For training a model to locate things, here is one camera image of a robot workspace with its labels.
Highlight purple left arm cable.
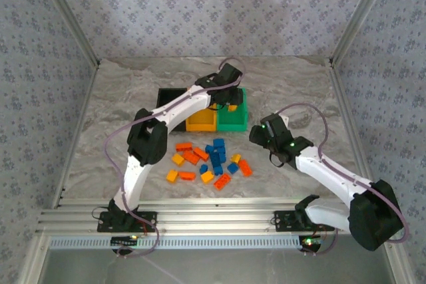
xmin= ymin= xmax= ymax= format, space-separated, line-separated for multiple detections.
xmin=105 ymin=57 xmax=247 ymax=260

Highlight black plastic container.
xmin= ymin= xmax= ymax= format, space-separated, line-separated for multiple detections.
xmin=157 ymin=87 xmax=189 ymax=132

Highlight aluminium lower frame leg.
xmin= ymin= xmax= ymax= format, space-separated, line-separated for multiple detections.
xmin=381 ymin=242 xmax=417 ymax=284

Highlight green plastic container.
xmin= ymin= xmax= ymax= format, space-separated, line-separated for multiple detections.
xmin=216 ymin=87 xmax=249 ymax=132

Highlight wide aluminium mounting rail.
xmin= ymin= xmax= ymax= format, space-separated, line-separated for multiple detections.
xmin=36 ymin=197 xmax=353 ymax=235

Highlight aluminium upright frame post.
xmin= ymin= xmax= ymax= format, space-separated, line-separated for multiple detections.
xmin=329 ymin=0 xmax=399 ymax=65
xmin=33 ymin=0 xmax=101 ymax=67

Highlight orange plastic container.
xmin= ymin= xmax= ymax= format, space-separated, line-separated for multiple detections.
xmin=185 ymin=106 xmax=219 ymax=132

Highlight grey metal bottom panel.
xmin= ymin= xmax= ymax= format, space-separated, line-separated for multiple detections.
xmin=39 ymin=249 xmax=397 ymax=284

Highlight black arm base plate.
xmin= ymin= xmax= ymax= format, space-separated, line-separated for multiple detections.
xmin=274 ymin=210 xmax=335 ymax=232
xmin=97 ymin=209 xmax=158 ymax=233

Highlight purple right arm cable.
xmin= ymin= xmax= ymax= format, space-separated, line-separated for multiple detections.
xmin=274 ymin=102 xmax=409 ymax=258

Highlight small black controller board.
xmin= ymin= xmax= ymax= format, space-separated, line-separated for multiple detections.
xmin=298 ymin=235 xmax=323 ymax=251
xmin=110 ymin=235 xmax=140 ymax=247

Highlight grey slotted cable duct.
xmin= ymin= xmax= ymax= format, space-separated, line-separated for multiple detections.
xmin=49 ymin=234 xmax=322 ymax=251

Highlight aluminium table side rail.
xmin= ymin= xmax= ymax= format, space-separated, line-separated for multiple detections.
xmin=327 ymin=59 xmax=373 ymax=185
xmin=51 ymin=59 xmax=101 ymax=210

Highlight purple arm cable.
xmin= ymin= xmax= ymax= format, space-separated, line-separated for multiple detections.
xmin=274 ymin=102 xmax=409 ymax=258
xmin=105 ymin=57 xmax=247 ymax=260

